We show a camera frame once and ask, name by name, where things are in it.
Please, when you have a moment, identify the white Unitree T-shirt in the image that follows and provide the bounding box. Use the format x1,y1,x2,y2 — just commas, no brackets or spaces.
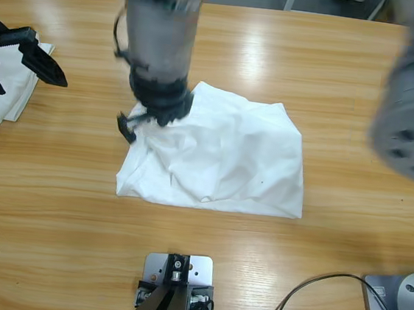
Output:
113,73,317,221
0,37,57,133

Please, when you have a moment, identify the white block with dark post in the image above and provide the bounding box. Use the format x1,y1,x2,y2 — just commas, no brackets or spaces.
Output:
131,249,220,310

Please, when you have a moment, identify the black cable at base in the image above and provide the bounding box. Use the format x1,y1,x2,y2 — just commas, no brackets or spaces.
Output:
263,264,410,310

